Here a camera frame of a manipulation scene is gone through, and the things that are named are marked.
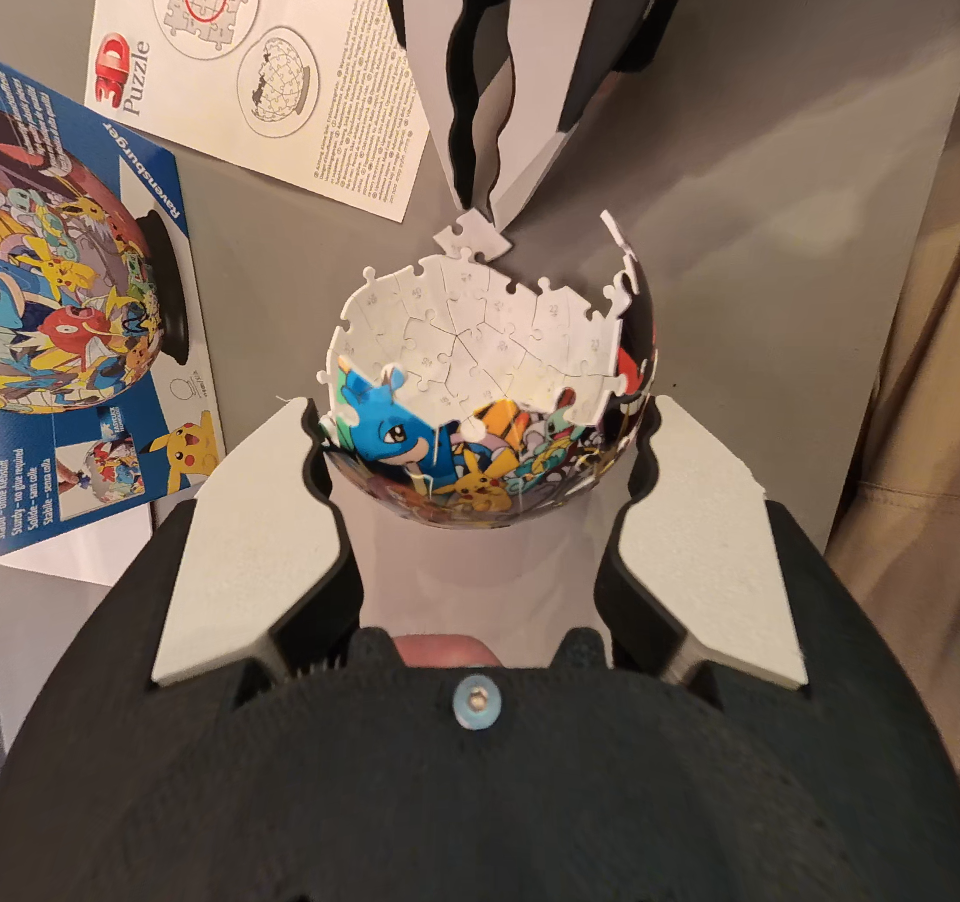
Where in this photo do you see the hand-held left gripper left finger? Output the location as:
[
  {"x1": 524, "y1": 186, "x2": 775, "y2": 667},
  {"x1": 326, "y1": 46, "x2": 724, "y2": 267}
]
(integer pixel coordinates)
[{"x1": 148, "y1": 396, "x2": 366, "y2": 691}]

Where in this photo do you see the blue puzzle box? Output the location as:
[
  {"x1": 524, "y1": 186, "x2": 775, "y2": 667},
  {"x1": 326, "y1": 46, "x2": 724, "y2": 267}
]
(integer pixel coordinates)
[{"x1": 0, "y1": 62, "x2": 226, "y2": 554}]

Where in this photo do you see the white puzzle piece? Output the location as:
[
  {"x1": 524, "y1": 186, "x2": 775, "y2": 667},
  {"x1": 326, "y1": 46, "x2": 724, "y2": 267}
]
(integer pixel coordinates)
[{"x1": 435, "y1": 210, "x2": 513, "y2": 264}]

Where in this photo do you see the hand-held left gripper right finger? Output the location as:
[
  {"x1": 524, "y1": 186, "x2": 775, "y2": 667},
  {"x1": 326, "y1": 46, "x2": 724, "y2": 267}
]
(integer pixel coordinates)
[{"x1": 594, "y1": 394, "x2": 813, "y2": 693}]

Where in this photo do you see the white instruction leaflet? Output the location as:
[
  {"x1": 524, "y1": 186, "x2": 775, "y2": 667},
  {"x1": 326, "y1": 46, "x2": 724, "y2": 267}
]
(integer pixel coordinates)
[{"x1": 84, "y1": 0, "x2": 430, "y2": 224}]

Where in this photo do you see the person's leg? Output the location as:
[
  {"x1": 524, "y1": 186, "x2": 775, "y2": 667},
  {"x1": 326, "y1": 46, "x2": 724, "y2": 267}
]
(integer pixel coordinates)
[{"x1": 825, "y1": 160, "x2": 960, "y2": 693}]

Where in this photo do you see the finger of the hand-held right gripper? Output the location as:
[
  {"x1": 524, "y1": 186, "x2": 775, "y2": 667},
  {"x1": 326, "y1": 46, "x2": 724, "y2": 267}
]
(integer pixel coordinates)
[
  {"x1": 382, "y1": 0, "x2": 520, "y2": 207},
  {"x1": 478, "y1": 0, "x2": 603, "y2": 233}
]

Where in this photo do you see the partly built puzzle ball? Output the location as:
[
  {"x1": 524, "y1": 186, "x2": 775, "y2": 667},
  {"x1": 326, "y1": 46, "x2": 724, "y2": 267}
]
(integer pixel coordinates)
[{"x1": 315, "y1": 208, "x2": 660, "y2": 530}]

